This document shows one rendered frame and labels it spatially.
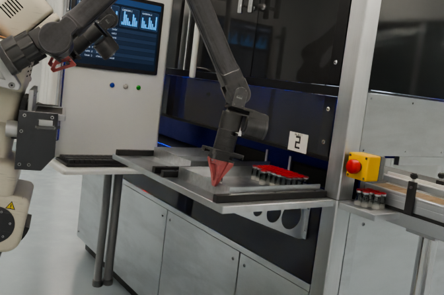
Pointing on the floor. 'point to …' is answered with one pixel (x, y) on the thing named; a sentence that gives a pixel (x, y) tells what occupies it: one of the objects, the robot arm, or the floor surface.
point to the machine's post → (348, 124)
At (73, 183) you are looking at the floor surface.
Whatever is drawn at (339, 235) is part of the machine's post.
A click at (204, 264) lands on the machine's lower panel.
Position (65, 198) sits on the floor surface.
